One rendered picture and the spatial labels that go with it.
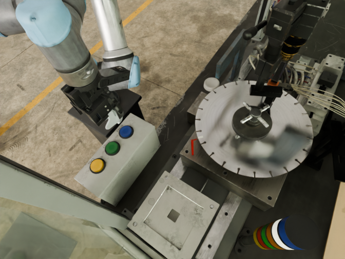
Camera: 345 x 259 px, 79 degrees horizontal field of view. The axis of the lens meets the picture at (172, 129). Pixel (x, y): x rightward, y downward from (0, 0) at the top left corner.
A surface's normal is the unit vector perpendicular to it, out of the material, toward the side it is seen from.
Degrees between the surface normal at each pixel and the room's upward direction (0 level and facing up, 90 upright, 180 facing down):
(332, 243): 0
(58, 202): 90
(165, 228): 0
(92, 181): 0
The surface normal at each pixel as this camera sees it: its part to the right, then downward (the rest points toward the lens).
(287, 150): -0.10, -0.50
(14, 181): 0.83, 0.44
